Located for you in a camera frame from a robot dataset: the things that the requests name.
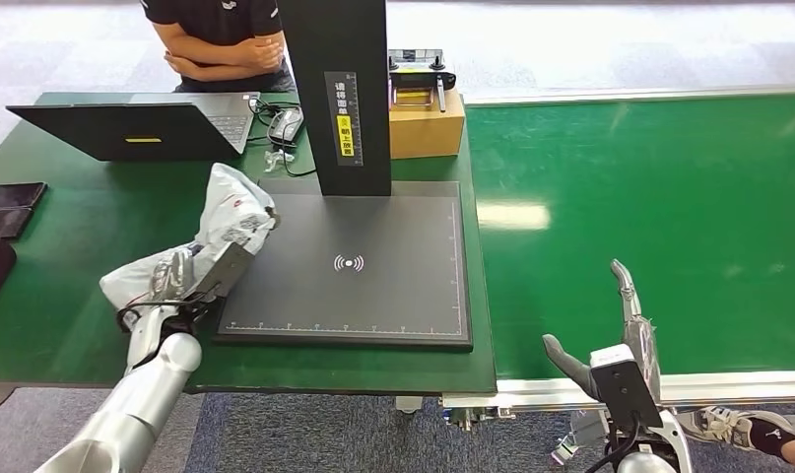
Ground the clear plastic scrap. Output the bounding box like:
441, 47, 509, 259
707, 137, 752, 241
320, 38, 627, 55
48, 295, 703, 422
262, 148, 296, 173

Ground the white sneaker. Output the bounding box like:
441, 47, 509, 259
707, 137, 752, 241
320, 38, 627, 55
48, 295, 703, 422
676, 404, 795, 453

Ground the aluminium conveyor frame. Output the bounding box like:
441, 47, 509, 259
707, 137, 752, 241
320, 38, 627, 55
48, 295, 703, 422
440, 83, 795, 468

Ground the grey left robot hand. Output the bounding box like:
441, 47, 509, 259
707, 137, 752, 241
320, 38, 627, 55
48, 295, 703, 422
149, 248, 197, 303

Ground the black remote controller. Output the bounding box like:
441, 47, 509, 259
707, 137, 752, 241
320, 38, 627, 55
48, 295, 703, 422
387, 48, 458, 113

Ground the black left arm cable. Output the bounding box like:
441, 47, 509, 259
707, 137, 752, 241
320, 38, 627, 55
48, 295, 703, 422
114, 294, 212, 371

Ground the person's leg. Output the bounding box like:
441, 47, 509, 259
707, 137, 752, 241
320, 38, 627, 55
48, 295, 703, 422
748, 417, 795, 473

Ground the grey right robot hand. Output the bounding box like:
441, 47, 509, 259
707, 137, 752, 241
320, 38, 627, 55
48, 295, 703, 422
541, 258, 664, 403

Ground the grey plastic mailer package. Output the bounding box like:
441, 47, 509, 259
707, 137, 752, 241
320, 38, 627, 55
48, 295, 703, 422
99, 163, 280, 311

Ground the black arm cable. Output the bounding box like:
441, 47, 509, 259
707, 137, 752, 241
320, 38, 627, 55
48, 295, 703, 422
582, 417, 639, 473
114, 294, 212, 371

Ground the black scanner column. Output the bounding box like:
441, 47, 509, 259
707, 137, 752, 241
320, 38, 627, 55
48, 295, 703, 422
276, 0, 393, 198

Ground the black scanner base plate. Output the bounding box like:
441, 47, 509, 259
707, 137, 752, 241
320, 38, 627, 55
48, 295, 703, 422
214, 179, 475, 354

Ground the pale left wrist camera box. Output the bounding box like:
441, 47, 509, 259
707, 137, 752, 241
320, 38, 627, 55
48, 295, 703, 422
197, 242, 258, 299

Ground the dark grey laptop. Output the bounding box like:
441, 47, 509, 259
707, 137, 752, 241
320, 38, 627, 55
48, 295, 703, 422
5, 91, 262, 163

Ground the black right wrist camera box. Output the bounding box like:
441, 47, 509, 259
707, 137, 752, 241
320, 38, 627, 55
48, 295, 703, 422
589, 344, 665, 431

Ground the grey power adapter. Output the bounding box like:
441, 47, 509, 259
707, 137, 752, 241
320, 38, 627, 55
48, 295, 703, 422
267, 105, 305, 148

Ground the green conveyor belt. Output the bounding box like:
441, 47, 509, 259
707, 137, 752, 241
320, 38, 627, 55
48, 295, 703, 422
465, 94, 795, 381

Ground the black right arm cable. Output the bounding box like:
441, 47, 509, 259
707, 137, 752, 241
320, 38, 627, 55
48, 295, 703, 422
582, 417, 639, 473

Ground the brown cardboard box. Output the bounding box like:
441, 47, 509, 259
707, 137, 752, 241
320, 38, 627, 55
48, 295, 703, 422
388, 88, 468, 161

